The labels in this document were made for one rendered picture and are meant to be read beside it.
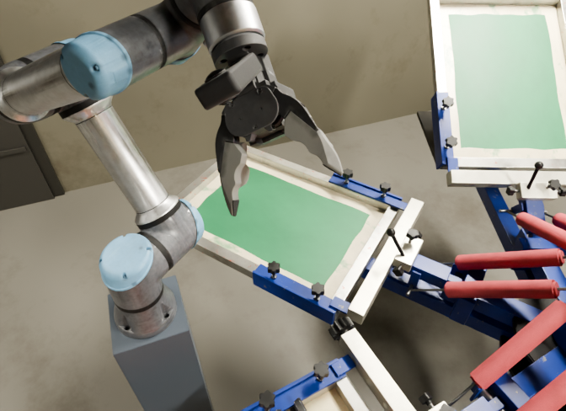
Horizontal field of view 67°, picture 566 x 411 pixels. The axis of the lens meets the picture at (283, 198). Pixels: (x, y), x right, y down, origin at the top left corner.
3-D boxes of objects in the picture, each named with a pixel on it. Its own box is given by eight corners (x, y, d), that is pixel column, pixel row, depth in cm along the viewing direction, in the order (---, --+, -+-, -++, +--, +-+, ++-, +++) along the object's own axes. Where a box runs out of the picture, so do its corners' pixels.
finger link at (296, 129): (365, 154, 52) (305, 115, 55) (353, 152, 46) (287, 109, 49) (350, 175, 53) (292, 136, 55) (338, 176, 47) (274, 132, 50)
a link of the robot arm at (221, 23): (237, -9, 50) (184, 25, 53) (250, 27, 49) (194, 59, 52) (265, 13, 56) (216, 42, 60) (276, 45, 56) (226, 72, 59)
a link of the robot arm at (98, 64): (-54, 89, 77) (65, 18, 46) (2, 66, 84) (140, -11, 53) (-11, 145, 82) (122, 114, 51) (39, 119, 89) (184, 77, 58)
